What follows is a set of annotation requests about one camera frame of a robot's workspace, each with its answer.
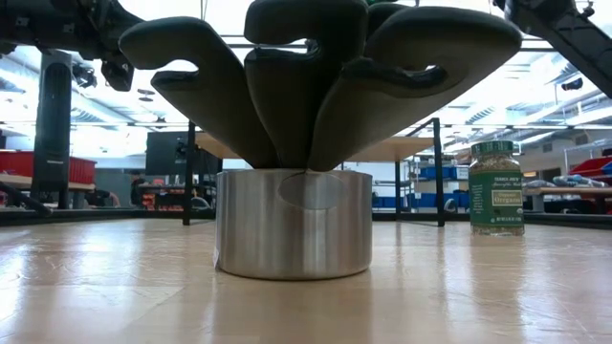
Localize red storage bin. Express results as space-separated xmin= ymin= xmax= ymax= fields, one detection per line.
xmin=0 ymin=151 xmax=98 ymax=185

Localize black tower fan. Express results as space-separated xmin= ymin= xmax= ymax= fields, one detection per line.
xmin=31 ymin=47 xmax=74 ymax=210

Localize wooden workbench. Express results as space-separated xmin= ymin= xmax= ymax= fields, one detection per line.
xmin=0 ymin=174 xmax=97 ymax=192
xmin=523 ymin=186 xmax=612 ymax=215

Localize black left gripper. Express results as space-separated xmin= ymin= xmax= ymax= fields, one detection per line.
xmin=91 ymin=0 xmax=144 ymax=93

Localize red and blue bin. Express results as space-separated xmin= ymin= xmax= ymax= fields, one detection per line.
xmin=568 ymin=156 xmax=612 ymax=179

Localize steel measuring cup black handle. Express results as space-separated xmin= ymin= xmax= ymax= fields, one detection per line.
xmin=119 ymin=16 xmax=281 ymax=170
xmin=243 ymin=0 xmax=370 ymax=171

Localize person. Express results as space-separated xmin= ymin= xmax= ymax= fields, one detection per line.
xmin=129 ymin=170 xmax=147 ymax=206

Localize green-lidded oregano jar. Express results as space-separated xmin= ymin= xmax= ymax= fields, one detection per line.
xmin=468 ymin=140 xmax=526 ymax=237

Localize wooden shelf with black legs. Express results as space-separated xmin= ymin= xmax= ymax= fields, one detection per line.
xmin=183 ymin=118 xmax=446 ymax=228

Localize red orange crates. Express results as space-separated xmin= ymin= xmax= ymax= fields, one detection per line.
xmin=142 ymin=179 xmax=186 ymax=211

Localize black monitor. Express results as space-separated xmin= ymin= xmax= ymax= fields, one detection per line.
xmin=145 ymin=132 xmax=224 ymax=176

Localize blue storage bin rack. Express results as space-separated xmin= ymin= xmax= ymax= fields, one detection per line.
xmin=372 ymin=164 xmax=472 ymax=211

